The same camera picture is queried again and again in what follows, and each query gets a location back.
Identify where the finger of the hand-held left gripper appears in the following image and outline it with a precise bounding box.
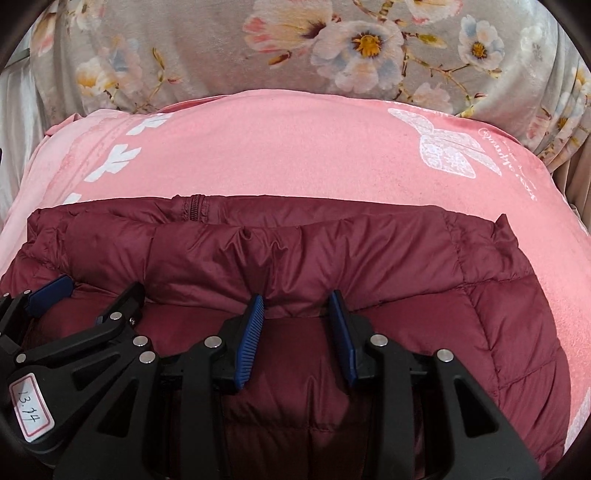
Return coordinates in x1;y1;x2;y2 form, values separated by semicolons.
0;275;75;342
14;282;153;398

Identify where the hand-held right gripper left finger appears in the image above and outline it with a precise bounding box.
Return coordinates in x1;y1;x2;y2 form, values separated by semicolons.
55;294;266;480

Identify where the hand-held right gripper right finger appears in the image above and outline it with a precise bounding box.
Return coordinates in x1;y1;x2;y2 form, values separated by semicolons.
328;291;541;480

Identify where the maroon puffer jacket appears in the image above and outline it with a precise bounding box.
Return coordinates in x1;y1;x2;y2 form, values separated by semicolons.
0;194;578;480

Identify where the white satin curtain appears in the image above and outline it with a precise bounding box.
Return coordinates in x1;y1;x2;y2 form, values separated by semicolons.
0;60;51;185

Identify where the pink printed blanket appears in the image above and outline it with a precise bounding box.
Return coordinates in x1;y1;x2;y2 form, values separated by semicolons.
0;90;591;462

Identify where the beige cloth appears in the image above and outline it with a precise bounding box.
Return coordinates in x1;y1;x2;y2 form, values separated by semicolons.
551;134;591;222

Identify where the grey floral blanket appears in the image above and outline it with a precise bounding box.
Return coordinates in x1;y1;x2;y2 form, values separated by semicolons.
30;0;591;162

